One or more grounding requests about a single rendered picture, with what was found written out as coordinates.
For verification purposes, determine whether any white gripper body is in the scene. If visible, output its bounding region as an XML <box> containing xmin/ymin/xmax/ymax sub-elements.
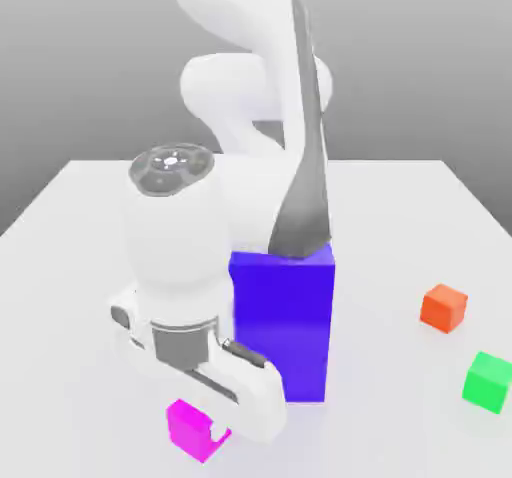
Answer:
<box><xmin>113</xmin><ymin>325</ymin><xmax>288</xmax><ymax>446</ymax></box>

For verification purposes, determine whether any small magenta cube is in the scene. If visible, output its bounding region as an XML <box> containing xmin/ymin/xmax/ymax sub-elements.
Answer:
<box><xmin>165</xmin><ymin>397</ymin><xmax>233</xmax><ymax>464</ymax></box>

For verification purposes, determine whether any small orange cube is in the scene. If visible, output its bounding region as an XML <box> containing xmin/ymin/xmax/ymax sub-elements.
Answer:
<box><xmin>418</xmin><ymin>283</ymin><xmax>469</xmax><ymax>334</ymax></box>

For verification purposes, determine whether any small green cube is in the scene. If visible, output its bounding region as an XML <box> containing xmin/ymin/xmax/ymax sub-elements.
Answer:
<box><xmin>461</xmin><ymin>350</ymin><xmax>512</xmax><ymax>415</ymax></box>

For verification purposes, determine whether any large blue box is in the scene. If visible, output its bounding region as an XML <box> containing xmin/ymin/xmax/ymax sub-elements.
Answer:
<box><xmin>228</xmin><ymin>241</ymin><xmax>336</xmax><ymax>404</ymax></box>

